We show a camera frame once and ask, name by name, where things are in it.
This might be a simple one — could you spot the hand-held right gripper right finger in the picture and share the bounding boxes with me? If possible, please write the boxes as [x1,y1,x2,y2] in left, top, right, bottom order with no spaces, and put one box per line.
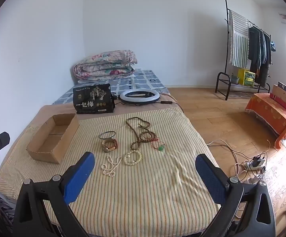
[195,153,277,237]

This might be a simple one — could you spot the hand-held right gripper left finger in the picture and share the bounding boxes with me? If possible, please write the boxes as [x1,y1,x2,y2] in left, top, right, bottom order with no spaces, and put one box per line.
[12,152,95,237]

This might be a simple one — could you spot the white pearl necklace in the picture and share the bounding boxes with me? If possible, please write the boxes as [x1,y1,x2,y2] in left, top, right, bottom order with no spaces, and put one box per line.
[101,156,123,178]

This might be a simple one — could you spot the gold wristwatch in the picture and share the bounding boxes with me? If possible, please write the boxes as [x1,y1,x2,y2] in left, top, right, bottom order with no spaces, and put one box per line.
[102,138,119,153]

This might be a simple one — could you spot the silver bangle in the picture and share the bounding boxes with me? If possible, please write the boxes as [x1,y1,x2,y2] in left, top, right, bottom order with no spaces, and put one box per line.
[99,131,116,140]

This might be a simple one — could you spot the white bead bracelet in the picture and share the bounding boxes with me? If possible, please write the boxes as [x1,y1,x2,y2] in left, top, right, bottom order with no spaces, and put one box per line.
[124,150,142,166]

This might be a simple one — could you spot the red cord jade pendant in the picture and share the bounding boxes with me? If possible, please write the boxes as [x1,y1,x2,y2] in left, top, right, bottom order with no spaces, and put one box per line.
[151,138,166,151]

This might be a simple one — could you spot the brown wooden bead necklace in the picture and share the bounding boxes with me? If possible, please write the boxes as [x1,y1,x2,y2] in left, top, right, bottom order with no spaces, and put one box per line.
[126,117,158,151]

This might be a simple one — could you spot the white power strip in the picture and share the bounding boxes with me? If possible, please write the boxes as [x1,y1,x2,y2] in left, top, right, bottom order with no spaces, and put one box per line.
[243,159,267,171]

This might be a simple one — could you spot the striped beige cloth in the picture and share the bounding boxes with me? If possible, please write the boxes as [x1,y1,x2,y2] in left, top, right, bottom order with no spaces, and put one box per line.
[0,109,221,235]

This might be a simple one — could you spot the black snack bag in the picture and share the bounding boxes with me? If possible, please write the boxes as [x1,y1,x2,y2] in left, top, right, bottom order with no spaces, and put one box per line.
[73,84,115,114]

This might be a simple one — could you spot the orange cloth covered table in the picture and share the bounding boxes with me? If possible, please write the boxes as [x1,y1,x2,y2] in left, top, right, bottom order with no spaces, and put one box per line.
[245,93,286,150]

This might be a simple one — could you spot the black metal clothes rack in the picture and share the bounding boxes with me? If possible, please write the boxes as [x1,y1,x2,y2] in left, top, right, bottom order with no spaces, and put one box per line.
[215,0,274,101]

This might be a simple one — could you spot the red flat box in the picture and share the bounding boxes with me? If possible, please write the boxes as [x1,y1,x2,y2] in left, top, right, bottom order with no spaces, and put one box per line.
[269,93,286,111]

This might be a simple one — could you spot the yellow box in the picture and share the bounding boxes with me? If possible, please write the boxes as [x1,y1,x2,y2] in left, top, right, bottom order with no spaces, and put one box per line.
[237,68,256,87]

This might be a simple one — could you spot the tan cardboard box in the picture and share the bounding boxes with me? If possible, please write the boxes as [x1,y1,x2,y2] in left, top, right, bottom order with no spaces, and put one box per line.
[272,84,286,108]

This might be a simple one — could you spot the blue patterned bed sheet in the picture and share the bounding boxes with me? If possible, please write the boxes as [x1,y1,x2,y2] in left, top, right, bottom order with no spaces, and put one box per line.
[52,69,169,105]

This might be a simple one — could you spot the folded floral quilt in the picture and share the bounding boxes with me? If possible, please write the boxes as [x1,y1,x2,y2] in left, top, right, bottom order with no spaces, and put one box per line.
[74,50,138,81]

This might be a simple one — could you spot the black hanging garment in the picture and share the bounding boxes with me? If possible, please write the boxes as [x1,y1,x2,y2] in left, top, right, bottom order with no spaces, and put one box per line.
[257,31,273,87]

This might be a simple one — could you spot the green striped towel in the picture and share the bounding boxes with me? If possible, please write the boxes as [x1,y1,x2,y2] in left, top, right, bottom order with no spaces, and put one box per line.
[228,10,250,68]

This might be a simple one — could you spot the dark green hanging coat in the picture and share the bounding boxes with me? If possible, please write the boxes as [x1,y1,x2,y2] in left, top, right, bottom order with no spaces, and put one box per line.
[248,26,267,67]

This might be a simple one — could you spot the white cable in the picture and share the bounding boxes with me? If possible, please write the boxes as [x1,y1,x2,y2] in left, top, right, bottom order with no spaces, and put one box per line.
[206,139,257,178]

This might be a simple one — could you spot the black ring light cable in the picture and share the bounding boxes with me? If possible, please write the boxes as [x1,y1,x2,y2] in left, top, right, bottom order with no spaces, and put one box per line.
[155,89,186,115]

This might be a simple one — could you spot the white ring light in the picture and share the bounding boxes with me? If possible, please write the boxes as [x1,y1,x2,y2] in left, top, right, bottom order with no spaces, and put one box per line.
[119,89,161,103]

